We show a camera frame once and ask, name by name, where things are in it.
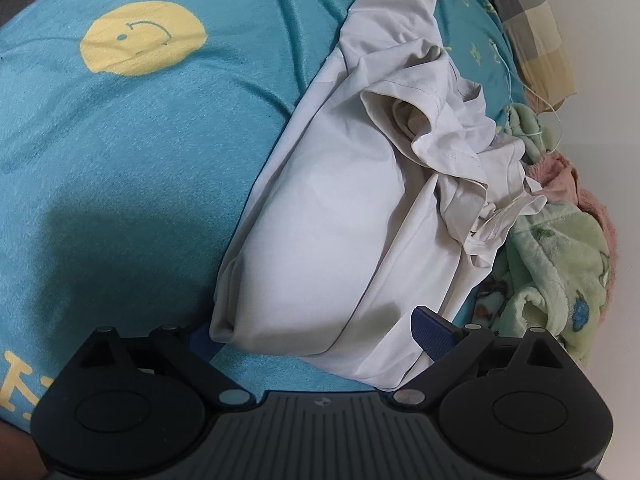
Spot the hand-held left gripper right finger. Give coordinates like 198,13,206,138
392,306,584,409

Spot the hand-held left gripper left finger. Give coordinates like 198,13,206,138
62,324,254,409

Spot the white t-shirt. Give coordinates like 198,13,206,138
209,0,549,391

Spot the green fleece printed blanket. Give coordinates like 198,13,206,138
472,102,623,368

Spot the teal printed bed sheet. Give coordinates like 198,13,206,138
0,0,526,423

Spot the checkered pillow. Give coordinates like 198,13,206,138
460,0,578,113

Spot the white charging cable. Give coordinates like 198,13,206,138
490,40,563,153

